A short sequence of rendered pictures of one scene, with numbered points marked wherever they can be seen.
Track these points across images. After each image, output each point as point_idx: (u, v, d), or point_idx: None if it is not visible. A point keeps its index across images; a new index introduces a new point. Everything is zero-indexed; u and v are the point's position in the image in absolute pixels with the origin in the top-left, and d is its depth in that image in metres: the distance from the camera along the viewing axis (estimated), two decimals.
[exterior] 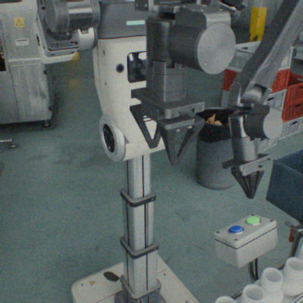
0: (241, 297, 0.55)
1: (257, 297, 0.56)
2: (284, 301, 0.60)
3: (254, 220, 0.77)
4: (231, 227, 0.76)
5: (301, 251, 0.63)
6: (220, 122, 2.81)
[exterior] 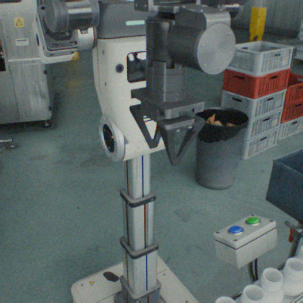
0: (241, 297, 0.55)
1: (257, 297, 0.55)
2: (283, 301, 0.60)
3: (254, 220, 0.77)
4: (230, 227, 0.76)
5: (301, 251, 0.62)
6: (220, 122, 2.81)
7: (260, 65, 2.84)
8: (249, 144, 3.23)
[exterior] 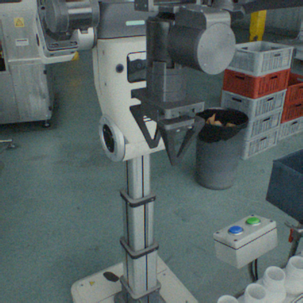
0: (244, 295, 0.55)
1: (260, 297, 0.56)
2: None
3: (254, 221, 0.77)
4: (230, 227, 0.76)
5: None
6: (220, 122, 2.81)
7: (260, 65, 2.84)
8: (249, 144, 3.23)
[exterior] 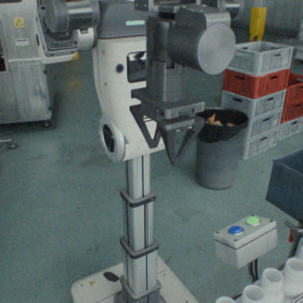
0: (241, 297, 0.55)
1: (258, 297, 0.55)
2: (282, 300, 0.60)
3: (254, 221, 0.77)
4: (230, 227, 0.76)
5: (301, 252, 0.62)
6: (220, 122, 2.81)
7: (260, 65, 2.84)
8: (249, 144, 3.23)
